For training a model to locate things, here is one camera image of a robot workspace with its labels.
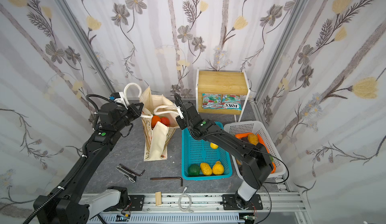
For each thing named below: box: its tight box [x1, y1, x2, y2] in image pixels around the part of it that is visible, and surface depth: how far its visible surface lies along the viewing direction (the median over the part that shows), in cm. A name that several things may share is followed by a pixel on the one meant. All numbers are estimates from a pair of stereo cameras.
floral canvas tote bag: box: [123, 82, 180, 162], surface depth 86 cm
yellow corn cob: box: [200, 162, 213, 176], surface depth 83 cm
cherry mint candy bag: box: [202, 93, 223, 110], surface depth 97 cm
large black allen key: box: [149, 176, 183, 187], surface depth 84 cm
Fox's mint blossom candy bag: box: [221, 94, 243, 111], surface depth 97 cm
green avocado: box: [187, 163, 201, 177], surface depth 81 cm
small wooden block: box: [154, 191, 163, 206], surface depth 76 cm
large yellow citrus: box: [212, 160, 225, 176], surface depth 82 cm
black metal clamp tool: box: [115, 163, 146, 184], surface depth 85 cm
